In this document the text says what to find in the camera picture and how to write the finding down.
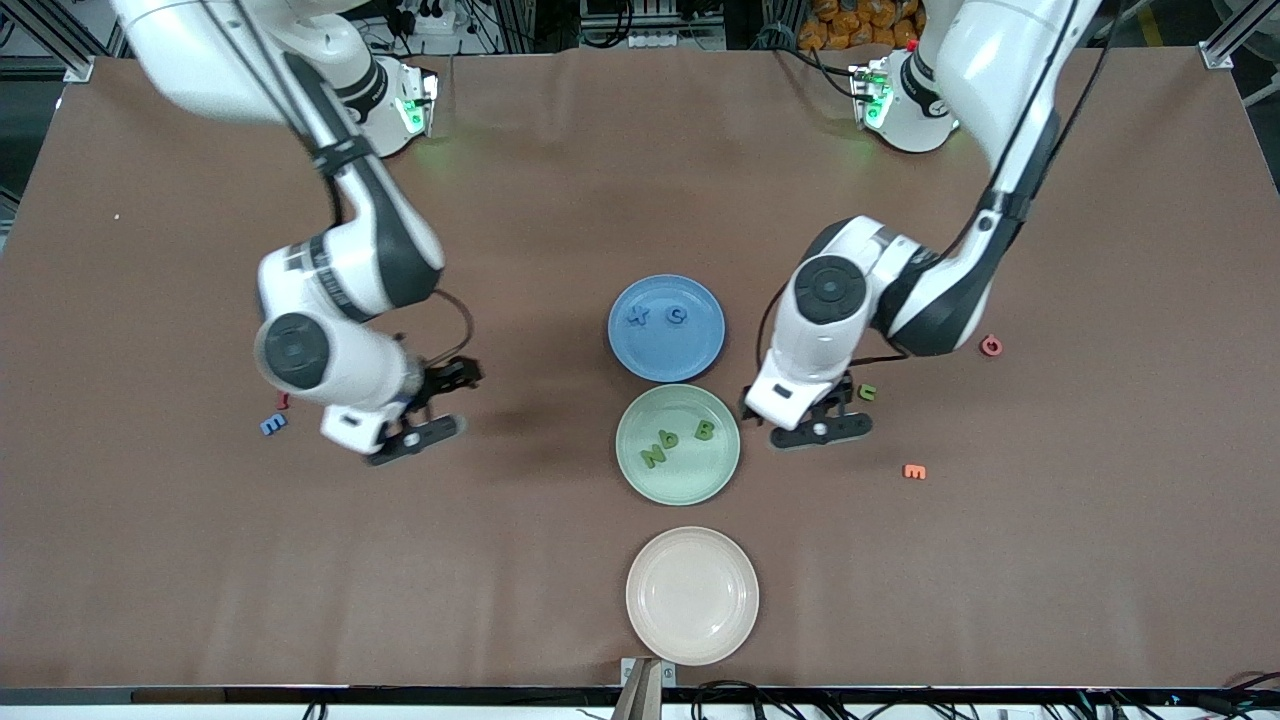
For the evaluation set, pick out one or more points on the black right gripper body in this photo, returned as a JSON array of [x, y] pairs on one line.
[[440, 380]]

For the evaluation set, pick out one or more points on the green letter B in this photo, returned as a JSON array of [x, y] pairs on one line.
[[705, 431]]

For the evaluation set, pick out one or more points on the green letter N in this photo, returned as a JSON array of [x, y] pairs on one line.
[[653, 456]]

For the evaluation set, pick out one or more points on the blue letter G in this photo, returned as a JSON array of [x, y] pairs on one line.
[[669, 316]]

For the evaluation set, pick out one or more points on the blue letter X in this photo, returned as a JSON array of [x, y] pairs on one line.
[[638, 317]]

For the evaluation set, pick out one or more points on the blue letter E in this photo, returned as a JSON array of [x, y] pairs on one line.
[[272, 425]]

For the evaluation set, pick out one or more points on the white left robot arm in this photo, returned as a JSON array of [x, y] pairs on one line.
[[1000, 60]]

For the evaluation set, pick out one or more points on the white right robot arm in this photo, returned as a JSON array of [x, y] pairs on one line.
[[200, 50]]

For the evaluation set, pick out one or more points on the blue plate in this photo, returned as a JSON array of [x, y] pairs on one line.
[[660, 350]]

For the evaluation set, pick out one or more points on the green plate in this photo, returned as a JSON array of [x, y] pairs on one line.
[[670, 480]]

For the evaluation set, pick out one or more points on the brown table cover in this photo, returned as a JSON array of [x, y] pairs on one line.
[[500, 560]]

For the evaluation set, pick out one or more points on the beige plate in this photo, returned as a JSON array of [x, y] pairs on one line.
[[692, 600]]

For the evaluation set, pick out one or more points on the pink letter G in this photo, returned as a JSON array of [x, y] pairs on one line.
[[983, 347]]

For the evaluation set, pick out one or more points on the metal table clamp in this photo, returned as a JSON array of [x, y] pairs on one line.
[[640, 690]]

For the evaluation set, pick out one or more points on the white power strip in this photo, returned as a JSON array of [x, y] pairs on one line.
[[435, 22], [680, 40]]

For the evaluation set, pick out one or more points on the orange packaged goods pile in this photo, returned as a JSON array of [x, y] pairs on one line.
[[850, 25]]

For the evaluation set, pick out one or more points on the black table edge rail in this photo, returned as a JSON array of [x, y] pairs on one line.
[[300, 695]]

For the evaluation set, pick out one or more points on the aluminium frame profile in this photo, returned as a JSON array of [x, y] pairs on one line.
[[1218, 55], [78, 70]]

